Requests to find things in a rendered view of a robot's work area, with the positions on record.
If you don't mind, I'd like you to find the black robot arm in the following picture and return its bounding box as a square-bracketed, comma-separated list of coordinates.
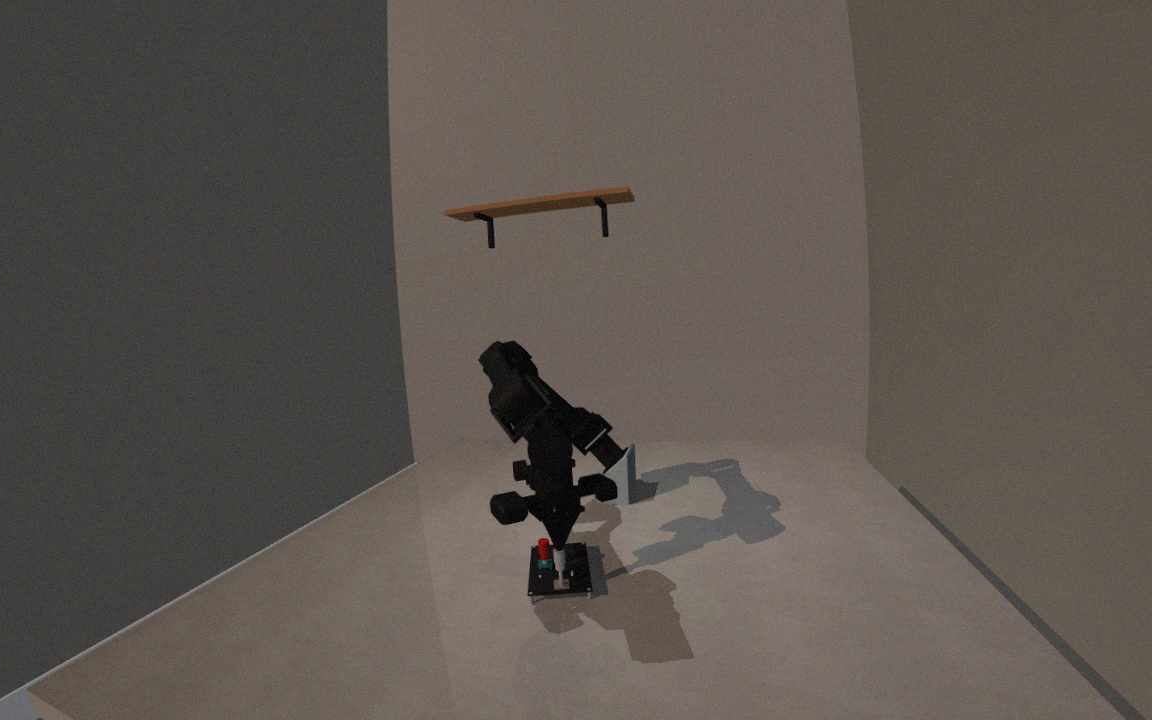
[479, 341, 628, 490]

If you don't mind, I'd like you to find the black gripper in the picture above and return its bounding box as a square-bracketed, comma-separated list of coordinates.
[488, 458, 617, 551]

